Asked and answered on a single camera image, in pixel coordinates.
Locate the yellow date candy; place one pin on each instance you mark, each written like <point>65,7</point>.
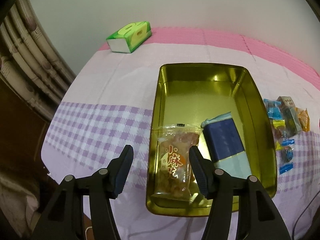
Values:
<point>279,132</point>

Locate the green tissue pack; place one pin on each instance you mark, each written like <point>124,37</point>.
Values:
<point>130,37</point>

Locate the grey seaweed snack pack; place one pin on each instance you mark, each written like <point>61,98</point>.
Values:
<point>292,122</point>

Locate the dark wooden cabinet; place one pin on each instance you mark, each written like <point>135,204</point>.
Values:
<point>22,135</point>

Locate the orange snack packet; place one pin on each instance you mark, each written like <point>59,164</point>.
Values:
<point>304,119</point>

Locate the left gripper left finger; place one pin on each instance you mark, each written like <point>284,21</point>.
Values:
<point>63,217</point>

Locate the pink purple checked tablecloth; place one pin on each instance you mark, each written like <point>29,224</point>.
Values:
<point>110,102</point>

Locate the navy blue snack pack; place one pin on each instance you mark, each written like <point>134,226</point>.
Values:
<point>225,146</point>

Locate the blue dark candy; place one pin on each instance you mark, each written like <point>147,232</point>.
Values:
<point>286,150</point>

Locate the gold toffee tin box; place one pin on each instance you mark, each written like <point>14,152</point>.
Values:
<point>189,93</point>

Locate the beige patterned curtain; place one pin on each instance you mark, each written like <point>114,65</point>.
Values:
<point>30,65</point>

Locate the black sesame cake box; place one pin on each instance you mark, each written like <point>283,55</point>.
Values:
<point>285,102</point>

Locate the blue triangular candy packet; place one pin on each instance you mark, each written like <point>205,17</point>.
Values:
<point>273,110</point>

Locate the orange label twist snack bag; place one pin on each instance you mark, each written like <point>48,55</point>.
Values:
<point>173,175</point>

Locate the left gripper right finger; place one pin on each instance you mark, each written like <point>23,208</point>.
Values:
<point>258,216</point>

